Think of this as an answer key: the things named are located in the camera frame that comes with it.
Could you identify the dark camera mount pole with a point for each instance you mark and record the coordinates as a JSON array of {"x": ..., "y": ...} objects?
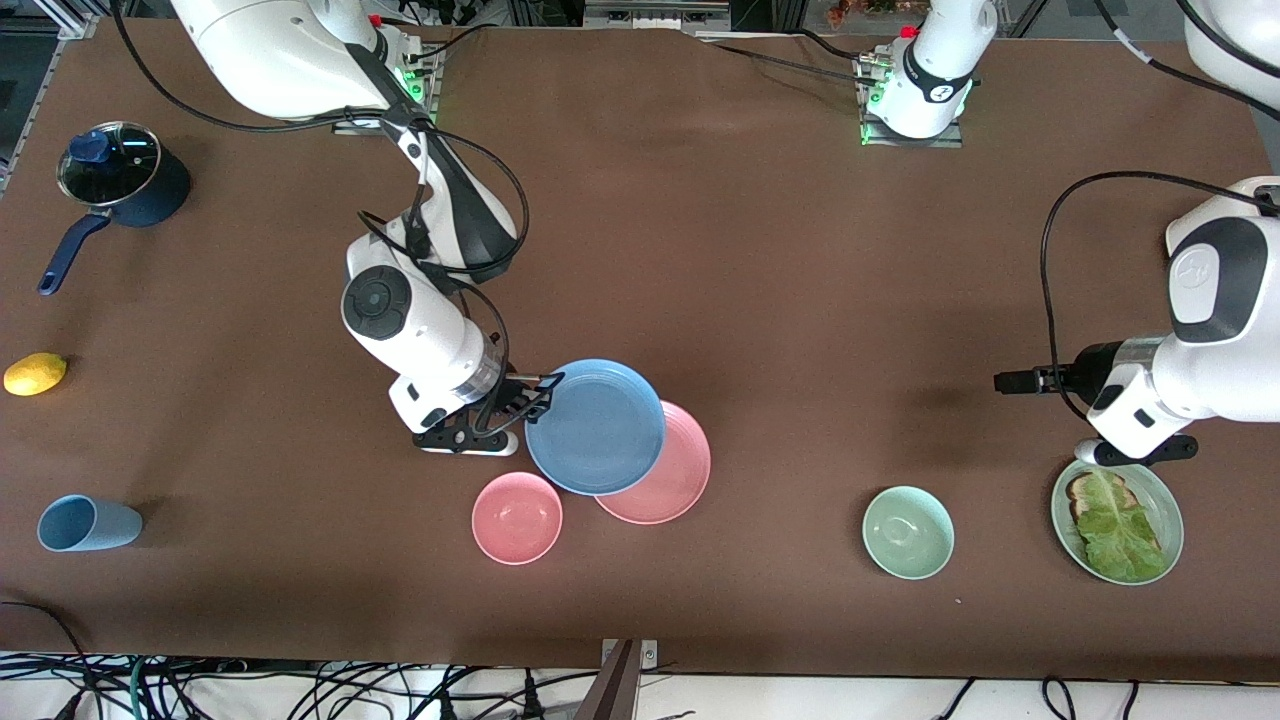
[{"x": 612, "y": 690}]

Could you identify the small pink bowl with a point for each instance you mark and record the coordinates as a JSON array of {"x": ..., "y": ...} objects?
[{"x": 517, "y": 518}]

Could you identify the pink plate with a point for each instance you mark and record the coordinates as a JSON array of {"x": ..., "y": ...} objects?
[{"x": 670, "y": 480}]

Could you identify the small green bowl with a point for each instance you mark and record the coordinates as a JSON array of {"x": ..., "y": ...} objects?
[{"x": 908, "y": 532}]

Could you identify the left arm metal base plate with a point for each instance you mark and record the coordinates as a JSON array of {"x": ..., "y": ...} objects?
[{"x": 950, "y": 140}]

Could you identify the green plate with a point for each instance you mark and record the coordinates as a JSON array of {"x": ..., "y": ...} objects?
[{"x": 1165, "y": 520}]

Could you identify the blue cup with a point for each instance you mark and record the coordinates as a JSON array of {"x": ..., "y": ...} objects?
[{"x": 90, "y": 523}]

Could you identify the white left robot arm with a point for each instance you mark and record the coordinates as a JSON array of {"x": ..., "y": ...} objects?
[{"x": 1220, "y": 330}]

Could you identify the green lettuce leaf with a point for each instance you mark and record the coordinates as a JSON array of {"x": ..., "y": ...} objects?
[{"x": 1120, "y": 535}]

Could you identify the yellow lemon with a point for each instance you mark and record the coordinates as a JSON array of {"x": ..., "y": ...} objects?
[{"x": 35, "y": 374}]

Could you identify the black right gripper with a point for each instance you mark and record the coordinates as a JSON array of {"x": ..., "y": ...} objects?
[{"x": 514, "y": 392}]

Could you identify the blue plate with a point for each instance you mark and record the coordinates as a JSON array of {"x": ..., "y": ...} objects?
[{"x": 595, "y": 427}]

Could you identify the toasted bread slice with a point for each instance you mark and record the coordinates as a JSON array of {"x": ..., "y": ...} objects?
[{"x": 1078, "y": 490}]

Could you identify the silver mounting bracket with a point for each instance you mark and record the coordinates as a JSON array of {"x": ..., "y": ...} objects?
[{"x": 650, "y": 653}]

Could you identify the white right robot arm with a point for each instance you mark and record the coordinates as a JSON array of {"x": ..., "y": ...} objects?
[{"x": 420, "y": 330}]

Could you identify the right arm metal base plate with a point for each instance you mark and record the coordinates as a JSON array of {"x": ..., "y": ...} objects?
[{"x": 425, "y": 115}]

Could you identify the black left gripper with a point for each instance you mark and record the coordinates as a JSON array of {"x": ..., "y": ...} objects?
[{"x": 1091, "y": 369}]

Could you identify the brown table cover cloth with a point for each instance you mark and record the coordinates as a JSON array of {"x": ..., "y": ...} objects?
[{"x": 800, "y": 250}]

